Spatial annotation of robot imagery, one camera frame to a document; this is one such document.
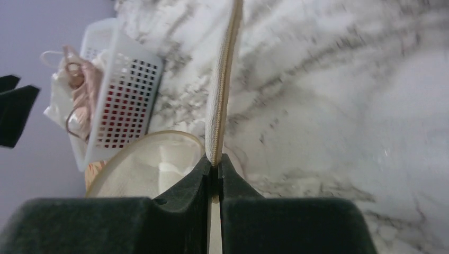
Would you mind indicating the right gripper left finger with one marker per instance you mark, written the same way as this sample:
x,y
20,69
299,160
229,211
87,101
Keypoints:
x,y
177,221

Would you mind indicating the white cloth in basket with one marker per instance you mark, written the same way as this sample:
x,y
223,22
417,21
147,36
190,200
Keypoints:
x,y
61,101

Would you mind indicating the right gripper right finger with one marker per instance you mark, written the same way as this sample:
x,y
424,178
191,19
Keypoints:
x,y
251,223

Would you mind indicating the white plastic basket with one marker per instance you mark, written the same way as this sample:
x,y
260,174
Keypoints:
x,y
128,92

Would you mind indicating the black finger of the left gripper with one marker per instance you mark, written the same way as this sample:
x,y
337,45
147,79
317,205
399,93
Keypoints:
x,y
16,105

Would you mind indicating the floral orange cushion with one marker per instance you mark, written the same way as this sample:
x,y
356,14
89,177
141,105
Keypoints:
x,y
92,170

